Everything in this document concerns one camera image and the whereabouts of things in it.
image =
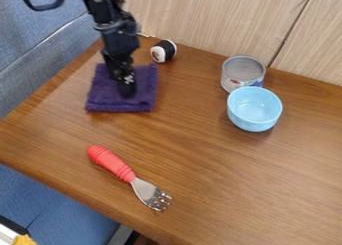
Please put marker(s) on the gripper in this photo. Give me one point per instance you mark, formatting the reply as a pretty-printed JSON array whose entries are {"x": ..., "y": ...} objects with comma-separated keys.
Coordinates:
[{"x": 119, "y": 39}]

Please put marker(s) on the purple cloth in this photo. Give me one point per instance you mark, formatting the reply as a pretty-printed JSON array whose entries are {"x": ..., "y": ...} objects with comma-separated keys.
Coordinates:
[{"x": 143, "y": 89}]

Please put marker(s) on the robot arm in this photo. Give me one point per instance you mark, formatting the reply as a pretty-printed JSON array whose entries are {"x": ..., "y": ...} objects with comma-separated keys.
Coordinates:
[{"x": 103, "y": 7}]

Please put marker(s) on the black and white toy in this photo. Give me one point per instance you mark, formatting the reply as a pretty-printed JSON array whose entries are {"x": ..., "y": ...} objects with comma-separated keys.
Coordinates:
[{"x": 163, "y": 51}]

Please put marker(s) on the silver can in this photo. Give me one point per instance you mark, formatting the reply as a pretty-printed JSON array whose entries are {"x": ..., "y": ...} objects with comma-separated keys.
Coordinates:
[{"x": 241, "y": 72}]

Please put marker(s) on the blue bowl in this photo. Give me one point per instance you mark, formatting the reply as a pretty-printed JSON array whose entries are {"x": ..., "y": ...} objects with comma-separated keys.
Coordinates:
[{"x": 254, "y": 109}]

